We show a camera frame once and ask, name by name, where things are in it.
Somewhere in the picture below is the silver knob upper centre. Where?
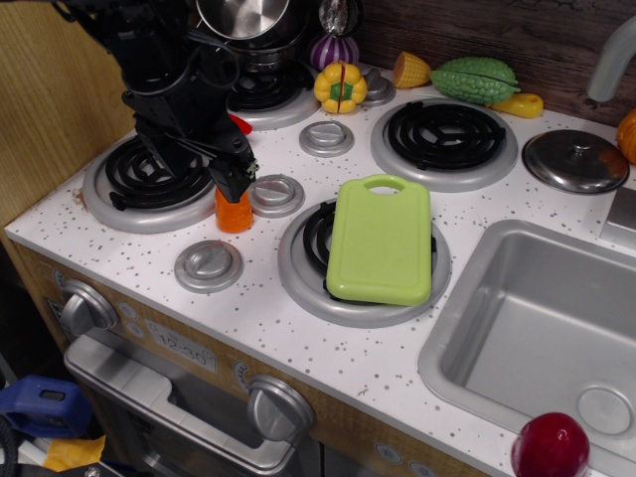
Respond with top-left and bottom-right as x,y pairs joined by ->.
299,120 -> 355,158

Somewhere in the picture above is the back left stove burner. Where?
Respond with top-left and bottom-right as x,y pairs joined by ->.
228,61 -> 319,131

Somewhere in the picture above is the silver toy sink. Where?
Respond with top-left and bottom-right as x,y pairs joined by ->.
418,221 -> 635,476

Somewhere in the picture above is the stove burner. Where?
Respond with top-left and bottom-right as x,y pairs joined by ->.
371,98 -> 518,193
82,136 -> 216,235
277,200 -> 451,329
228,61 -> 319,131

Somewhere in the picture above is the stainless steel pot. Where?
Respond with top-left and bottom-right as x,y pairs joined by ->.
196,0 -> 309,73

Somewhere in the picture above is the steel pot lid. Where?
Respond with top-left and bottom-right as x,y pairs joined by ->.
522,129 -> 630,195

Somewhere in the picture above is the grey toy faucet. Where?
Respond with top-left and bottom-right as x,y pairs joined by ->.
586,17 -> 635,102

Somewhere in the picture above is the orange toy carrot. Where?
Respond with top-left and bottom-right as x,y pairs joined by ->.
215,189 -> 253,234

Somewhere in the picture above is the silver knob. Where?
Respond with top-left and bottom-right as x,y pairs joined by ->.
361,69 -> 397,107
174,240 -> 243,293
247,174 -> 305,218
299,120 -> 355,158

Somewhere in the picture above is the red toy chili pepper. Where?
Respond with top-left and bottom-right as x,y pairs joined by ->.
229,114 -> 253,135

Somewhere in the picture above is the yellow toy corn piece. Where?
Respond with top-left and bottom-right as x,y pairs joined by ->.
393,52 -> 432,88

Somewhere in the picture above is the yellow cloth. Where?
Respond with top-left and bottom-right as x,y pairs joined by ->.
43,435 -> 106,472

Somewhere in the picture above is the silver knob back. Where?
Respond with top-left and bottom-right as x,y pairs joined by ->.
361,69 -> 397,107

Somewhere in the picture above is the front left stove burner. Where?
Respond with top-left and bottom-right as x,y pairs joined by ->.
82,136 -> 216,235

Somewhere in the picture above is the oven clock display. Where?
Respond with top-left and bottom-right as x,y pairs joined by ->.
145,319 -> 217,373

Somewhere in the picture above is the left oven dial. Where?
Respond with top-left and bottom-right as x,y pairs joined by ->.
60,279 -> 118,336

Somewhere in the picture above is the red toy apple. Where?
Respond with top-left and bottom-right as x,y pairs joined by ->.
511,412 -> 590,476

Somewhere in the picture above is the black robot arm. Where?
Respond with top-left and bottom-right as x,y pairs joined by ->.
53,1 -> 257,203

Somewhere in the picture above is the silver oven door handle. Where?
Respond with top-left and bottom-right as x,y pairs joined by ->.
65,336 -> 297,476

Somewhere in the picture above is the yellow toy bell pepper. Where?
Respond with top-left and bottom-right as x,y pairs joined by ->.
313,62 -> 368,114

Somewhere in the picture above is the blue plastic device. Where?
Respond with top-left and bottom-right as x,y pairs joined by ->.
1,376 -> 92,438

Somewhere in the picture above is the steel spoon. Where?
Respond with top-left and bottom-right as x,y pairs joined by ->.
318,0 -> 365,38

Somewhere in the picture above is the green plastic cutting board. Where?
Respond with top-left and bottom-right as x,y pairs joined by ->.
326,174 -> 432,306

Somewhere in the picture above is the front right stove burner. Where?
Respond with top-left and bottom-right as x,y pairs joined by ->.
277,200 -> 451,329

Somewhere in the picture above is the right oven dial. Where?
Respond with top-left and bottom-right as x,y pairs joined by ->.
247,374 -> 315,442

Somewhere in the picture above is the back right stove burner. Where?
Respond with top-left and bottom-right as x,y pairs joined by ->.
371,98 -> 518,193

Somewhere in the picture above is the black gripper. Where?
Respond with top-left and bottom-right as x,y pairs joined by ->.
122,76 -> 258,203

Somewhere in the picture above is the black cable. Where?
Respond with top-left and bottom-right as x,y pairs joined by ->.
0,411 -> 21,477

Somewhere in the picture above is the green toy bitter gourd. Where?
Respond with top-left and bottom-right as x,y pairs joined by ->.
430,57 -> 521,104

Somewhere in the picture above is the silver knob front left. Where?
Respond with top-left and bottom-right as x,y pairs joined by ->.
174,240 -> 243,293

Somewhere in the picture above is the purple striped toy onion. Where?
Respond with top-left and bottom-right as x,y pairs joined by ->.
308,34 -> 360,71

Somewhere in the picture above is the oven dial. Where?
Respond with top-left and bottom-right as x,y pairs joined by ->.
247,374 -> 315,442
60,279 -> 118,336

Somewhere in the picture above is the orange toy fruit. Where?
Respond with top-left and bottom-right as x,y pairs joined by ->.
616,108 -> 636,164

